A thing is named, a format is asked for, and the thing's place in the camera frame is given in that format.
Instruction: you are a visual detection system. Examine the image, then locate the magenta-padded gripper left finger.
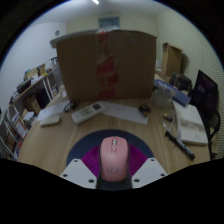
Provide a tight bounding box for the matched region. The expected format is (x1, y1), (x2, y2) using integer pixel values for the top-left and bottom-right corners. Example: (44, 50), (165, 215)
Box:
(59, 145), (103, 190)

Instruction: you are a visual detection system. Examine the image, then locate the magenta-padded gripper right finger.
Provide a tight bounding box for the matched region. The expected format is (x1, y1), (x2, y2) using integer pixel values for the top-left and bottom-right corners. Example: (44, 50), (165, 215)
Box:
(127, 143), (168, 189)

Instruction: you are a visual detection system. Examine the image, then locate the pink computer mouse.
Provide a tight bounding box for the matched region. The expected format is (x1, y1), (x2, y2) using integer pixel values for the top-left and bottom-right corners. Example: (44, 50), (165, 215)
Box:
(99, 135), (130, 183)

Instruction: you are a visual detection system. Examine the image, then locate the blue mouse pad, black wrist rest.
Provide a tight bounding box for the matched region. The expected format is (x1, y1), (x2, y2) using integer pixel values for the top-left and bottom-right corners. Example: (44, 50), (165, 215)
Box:
(65, 129), (155, 168)

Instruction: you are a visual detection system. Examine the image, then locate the black marker pen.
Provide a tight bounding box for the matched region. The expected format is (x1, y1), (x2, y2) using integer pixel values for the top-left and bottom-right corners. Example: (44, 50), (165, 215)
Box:
(165, 130), (196, 160)

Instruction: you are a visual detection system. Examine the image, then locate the small white flat block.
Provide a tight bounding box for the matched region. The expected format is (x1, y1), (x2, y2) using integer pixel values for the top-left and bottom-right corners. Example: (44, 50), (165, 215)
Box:
(39, 114), (62, 128)

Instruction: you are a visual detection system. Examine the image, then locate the white remote control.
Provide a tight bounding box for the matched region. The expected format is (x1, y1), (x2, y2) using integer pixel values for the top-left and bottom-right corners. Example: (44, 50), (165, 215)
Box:
(70, 102), (107, 126)

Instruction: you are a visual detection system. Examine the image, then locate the small dark clip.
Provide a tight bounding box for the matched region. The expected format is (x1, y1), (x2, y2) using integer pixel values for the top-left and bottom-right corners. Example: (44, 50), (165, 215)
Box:
(138, 104), (152, 118)

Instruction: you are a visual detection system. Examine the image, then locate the white paper sheet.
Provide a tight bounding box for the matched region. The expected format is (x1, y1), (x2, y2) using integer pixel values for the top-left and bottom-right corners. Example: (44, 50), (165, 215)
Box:
(99, 101), (149, 126)
(36, 99), (71, 122)

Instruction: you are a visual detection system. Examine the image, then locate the white thick book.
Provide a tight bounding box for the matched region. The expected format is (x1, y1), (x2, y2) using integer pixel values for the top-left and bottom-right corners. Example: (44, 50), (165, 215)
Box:
(172, 99), (209, 146)

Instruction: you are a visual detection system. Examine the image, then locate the clear plastic container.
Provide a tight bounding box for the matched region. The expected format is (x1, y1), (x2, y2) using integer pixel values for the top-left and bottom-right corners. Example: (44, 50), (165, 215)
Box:
(151, 87), (175, 108)

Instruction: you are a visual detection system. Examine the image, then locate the blue book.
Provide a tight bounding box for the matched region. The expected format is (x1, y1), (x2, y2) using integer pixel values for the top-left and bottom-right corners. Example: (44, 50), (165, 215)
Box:
(153, 79), (193, 108)

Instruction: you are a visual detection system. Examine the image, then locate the white shelf unit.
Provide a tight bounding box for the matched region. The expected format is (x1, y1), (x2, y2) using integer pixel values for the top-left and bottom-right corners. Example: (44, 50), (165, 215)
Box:
(0, 63), (58, 161)

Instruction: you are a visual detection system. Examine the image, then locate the black office chair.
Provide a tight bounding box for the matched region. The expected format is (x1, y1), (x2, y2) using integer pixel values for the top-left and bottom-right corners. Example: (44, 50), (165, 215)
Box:
(191, 69), (222, 158)

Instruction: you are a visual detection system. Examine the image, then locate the dark bag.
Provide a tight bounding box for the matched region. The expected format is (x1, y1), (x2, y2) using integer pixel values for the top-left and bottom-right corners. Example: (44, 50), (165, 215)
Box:
(169, 72), (193, 91)

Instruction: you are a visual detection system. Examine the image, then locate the large brown cardboard box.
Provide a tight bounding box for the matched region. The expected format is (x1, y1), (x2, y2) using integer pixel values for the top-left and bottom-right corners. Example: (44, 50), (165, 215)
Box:
(50, 29), (158, 103)

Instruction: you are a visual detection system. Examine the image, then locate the small open cardboard box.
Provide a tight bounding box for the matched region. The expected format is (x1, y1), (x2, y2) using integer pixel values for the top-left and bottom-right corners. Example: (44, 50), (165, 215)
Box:
(161, 42), (184, 78)

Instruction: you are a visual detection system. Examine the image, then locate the white cable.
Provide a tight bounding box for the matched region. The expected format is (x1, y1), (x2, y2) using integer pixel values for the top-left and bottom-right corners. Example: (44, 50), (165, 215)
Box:
(162, 111), (183, 134)

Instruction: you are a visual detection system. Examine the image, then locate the wall window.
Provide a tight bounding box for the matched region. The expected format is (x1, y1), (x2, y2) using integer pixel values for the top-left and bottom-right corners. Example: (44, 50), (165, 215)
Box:
(98, 16), (120, 29)

